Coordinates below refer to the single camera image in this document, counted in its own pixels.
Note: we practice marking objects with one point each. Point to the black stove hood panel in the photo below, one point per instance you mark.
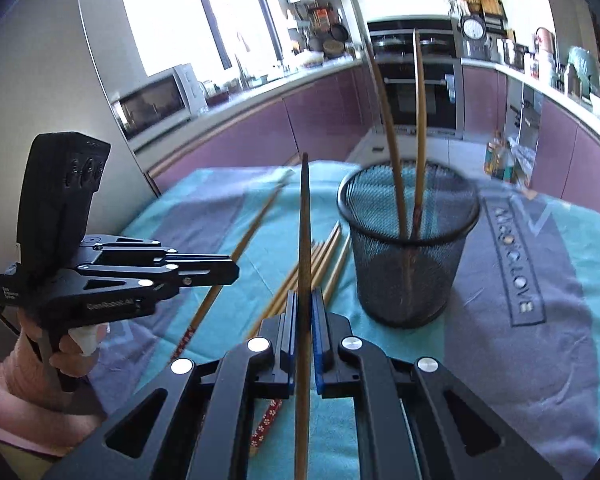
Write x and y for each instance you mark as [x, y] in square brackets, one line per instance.
[395, 35]

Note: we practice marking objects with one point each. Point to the teal grey printed tablecloth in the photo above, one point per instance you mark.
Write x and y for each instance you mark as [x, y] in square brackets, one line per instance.
[530, 360]

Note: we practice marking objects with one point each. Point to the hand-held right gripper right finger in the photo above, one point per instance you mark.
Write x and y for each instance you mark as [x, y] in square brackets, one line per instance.
[320, 332]

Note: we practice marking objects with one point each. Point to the black mesh utensil holder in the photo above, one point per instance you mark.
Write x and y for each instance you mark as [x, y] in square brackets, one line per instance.
[430, 280]

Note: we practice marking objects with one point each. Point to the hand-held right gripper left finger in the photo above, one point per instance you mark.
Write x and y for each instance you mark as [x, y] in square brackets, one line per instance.
[291, 332]

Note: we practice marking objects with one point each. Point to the white microwave oven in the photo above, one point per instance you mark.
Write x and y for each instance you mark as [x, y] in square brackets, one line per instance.
[155, 100]

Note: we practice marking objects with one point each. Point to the grey refrigerator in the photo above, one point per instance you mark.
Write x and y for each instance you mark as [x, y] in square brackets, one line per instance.
[55, 60]

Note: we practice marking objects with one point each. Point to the steel sink faucet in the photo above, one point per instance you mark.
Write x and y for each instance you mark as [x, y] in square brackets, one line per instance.
[241, 70]

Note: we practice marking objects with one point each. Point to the stainless steel pot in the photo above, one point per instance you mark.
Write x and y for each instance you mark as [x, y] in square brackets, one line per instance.
[512, 52]

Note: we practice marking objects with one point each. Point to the yellow cooking oil bottle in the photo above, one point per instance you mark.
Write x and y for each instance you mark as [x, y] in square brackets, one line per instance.
[492, 157]

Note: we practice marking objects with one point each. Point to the bunch of wooden chopsticks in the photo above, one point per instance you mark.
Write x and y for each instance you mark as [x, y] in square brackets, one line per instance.
[325, 265]

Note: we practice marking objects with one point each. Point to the kitchen window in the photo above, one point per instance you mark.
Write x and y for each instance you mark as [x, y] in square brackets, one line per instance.
[165, 10]

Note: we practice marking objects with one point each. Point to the wall rack with cutting boards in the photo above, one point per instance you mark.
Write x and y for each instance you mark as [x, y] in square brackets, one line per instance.
[480, 7]

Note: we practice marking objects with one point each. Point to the purple base cabinets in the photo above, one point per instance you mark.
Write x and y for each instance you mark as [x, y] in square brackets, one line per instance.
[280, 125]
[565, 145]

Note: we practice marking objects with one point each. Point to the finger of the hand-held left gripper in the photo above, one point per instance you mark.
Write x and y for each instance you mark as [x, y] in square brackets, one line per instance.
[207, 275]
[200, 258]

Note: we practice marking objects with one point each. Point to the hanging black frying pan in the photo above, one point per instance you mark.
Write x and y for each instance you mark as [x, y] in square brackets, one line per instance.
[338, 31]

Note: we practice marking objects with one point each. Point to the mint green appliance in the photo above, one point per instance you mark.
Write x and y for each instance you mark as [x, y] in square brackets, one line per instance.
[585, 72]

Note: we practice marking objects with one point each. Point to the built-in black oven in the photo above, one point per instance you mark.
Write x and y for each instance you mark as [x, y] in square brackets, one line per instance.
[435, 95]

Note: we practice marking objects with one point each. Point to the floral-end wooden chopstick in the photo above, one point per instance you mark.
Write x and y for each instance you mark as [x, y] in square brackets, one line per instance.
[305, 235]
[250, 240]
[421, 110]
[392, 150]

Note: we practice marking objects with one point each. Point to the person's left hand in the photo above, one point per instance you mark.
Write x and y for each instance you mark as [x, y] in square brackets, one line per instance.
[77, 355]

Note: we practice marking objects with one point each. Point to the person's left forearm pink sleeve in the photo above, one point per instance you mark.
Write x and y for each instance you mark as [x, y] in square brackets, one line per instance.
[10, 395]

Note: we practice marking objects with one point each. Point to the pink kettle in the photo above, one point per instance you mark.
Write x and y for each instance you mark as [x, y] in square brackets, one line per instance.
[544, 50]

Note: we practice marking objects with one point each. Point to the white rice cooker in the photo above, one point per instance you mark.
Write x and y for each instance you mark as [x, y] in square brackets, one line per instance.
[475, 35]

